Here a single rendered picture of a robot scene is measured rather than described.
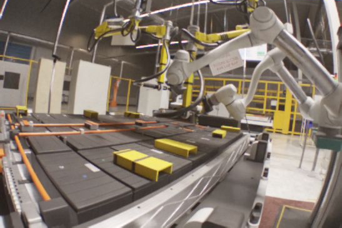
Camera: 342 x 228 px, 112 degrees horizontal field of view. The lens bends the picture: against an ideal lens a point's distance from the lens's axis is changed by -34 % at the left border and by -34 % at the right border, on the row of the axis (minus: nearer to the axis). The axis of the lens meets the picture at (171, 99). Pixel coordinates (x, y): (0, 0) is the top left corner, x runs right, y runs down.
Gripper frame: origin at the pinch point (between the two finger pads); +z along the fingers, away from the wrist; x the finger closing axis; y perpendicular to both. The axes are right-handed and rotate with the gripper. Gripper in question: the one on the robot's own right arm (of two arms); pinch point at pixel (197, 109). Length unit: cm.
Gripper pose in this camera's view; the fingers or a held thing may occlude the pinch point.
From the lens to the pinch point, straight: 148.7
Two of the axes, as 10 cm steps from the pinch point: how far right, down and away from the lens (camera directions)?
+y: -7.5, -0.9, -6.5
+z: -6.2, 4.4, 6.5
